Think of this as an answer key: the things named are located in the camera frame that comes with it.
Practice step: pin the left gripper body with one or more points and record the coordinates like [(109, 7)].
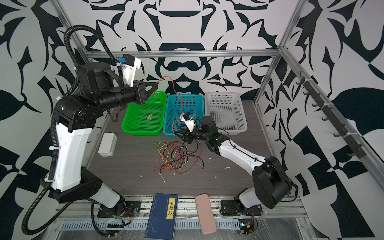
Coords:
[(137, 96)]

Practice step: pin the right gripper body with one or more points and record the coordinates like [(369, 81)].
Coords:
[(198, 134)]

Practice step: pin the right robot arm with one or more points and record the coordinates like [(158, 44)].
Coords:
[(271, 184)]

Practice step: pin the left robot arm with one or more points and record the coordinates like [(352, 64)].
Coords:
[(97, 90)]

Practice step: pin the green plastic basket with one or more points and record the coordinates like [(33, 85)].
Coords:
[(135, 120)]

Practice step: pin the teal plastic basket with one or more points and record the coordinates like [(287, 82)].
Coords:
[(176, 106)]

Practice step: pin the white plastic basket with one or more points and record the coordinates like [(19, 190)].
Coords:
[(227, 111)]

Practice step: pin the white box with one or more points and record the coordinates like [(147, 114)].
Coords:
[(108, 144)]

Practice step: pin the pink case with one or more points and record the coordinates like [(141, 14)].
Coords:
[(205, 214)]

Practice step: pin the blue book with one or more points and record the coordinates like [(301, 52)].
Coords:
[(162, 218)]

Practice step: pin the small circuit board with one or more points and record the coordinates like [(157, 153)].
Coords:
[(248, 226)]

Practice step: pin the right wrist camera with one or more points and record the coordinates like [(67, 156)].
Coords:
[(187, 119)]

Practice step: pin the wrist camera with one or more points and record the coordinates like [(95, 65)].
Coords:
[(129, 64), (187, 119)]

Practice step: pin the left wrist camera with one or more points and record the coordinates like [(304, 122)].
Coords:
[(129, 64)]

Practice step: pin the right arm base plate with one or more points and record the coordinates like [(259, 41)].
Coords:
[(236, 208)]

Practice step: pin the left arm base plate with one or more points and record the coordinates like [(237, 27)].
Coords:
[(126, 209)]

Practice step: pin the wall hook rail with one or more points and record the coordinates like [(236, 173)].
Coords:
[(334, 116)]

